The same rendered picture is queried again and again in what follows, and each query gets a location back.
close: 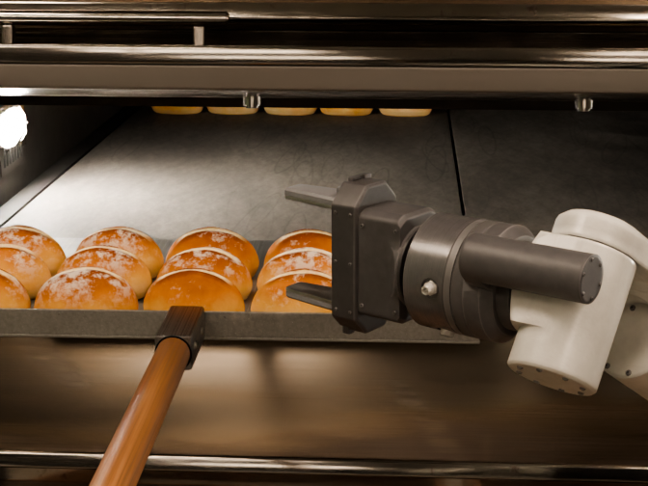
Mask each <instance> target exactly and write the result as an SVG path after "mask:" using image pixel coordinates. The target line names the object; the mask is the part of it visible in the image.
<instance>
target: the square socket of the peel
mask: <svg viewBox="0 0 648 486"><path fill-rule="evenodd" d="M204 337H205V329H204V308H203V307H202V306H171V307H170V308H169V310H168V312H167V314H166V316H165V318H164V320H163V322H162V324H161V326H160V328H159V330H158V332H157V334H156V336H155V350H156V348H157V346H158V345H159V343H160V342H161V341H162V340H164V339H166V338H179V339H181V340H183V341H184V342H185V343H186V344H187V346H188V347H189V350H190V359H189V362H188V364H187V366H186V368H185V370H190V369H192V367H193V365H194V363H195V360H196V359H197V356H198V354H199V351H200V349H201V346H202V344H203V340H204ZM155 350H154V352H155Z"/></svg>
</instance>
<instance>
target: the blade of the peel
mask: <svg viewBox="0 0 648 486"><path fill-rule="evenodd" d="M54 239H55V240H56V241H57V242H58V243H59V244H60V246H61V247H62V249H63V251H64V253H65V255H66V258H68V257H69V256H70V255H72V254H73V253H75V252H76V250H77V248H78V246H79V244H80V243H81V242H82V240H83V239H84V238H54ZM153 240H154V241H155V242H156V244H157V245H158V247H159V249H160V250H161V253H162V255H163V258H164V263H165V262H166V258H167V254H168V252H169V250H170V248H171V246H172V245H173V244H174V242H175V241H176V239H153ZM248 241H249V242H250V243H251V244H252V245H253V247H254V248H255V250H256V253H257V256H258V260H259V266H258V269H257V271H256V273H255V275H254V276H253V277H252V282H253V287H252V290H251V292H250V294H249V296H248V298H247V299H246V300H244V304H245V311H210V310H205V311H204V329H205V337H204V339H218V340H279V341H341V342H403V343H465V344H479V343H480V341H479V338H475V337H467V336H463V335H458V334H455V333H453V337H444V336H442V335H440V331H441V330H438V329H433V328H429V327H425V326H421V325H419V324H418V323H417V322H415V321H414V319H412V320H410V321H408V322H406V323H403V324H401V323H396V322H392V321H389V320H387V322H386V324H385V325H384V326H382V327H380V328H378V329H376V330H373V331H371V332H369V333H367V334H365V333H361V332H357V331H355V332H354V333H352V334H350V335H348V334H345V333H343V332H342V326H341V325H339V324H338V322H337V321H336V320H335V319H334V318H333V316H332V313H331V312H275V311H251V305H252V302H253V299H254V297H255V295H256V293H257V291H258V289H257V278H258V275H259V273H260V271H261V269H262V268H263V266H264V260H265V256H266V254H267V252H268V250H269V248H270V247H271V246H272V244H273V243H274V242H275V241H277V240H248ZM144 299H145V297H144V298H142V299H139V300H138V305H139V306H138V309H137V310H79V309H35V308H34V305H35V300H36V299H34V300H30V302H31V308H30V309H13V308H0V337H33V338H155V336H156V334H157V332H158V330H159V328H160V326H161V324H162V322H163V320H164V318H165V316H166V314H167V312H168V311H167V310H144Z"/></svg>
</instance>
